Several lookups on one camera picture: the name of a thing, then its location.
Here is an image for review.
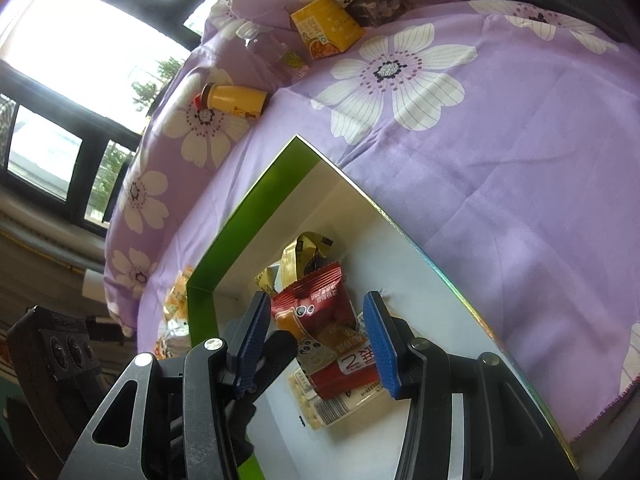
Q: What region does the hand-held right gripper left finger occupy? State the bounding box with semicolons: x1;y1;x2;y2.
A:
60;290;273;480

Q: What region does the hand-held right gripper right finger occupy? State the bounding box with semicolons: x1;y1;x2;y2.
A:
362;290;578;480

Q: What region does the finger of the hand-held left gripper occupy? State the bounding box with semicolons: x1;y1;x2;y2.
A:
249;331;299;403

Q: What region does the red panda snack packet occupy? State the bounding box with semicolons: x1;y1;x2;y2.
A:
309;332;383;402
271;262;359;343

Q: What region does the clear white cracker packet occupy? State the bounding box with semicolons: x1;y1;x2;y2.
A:
290;365;388;431

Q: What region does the white yellow corn snack bag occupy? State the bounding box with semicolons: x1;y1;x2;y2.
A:
156;317;192;357

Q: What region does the green cardboard box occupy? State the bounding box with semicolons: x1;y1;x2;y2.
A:
186;134;578;480

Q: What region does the orange yellow snack packet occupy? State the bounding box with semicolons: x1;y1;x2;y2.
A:
164;266;194;323

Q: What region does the purple floral bedsheet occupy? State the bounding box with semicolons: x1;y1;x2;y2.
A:
102;0;640;456

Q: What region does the purple floral pillow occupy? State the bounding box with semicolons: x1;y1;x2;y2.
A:
102;0;301;336

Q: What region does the yellow bear bottle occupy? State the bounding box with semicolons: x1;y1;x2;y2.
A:
195;82;268;122

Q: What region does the clear plastic bottle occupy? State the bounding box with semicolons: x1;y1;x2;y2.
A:
235;27;309;79

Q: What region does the black framed window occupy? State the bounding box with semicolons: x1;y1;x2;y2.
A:
0;0;261;233

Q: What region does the yellow carton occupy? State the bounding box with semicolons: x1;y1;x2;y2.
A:
290;0;366;62

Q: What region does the brown patterned pouch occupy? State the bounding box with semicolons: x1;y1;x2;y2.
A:
347;0;417;27

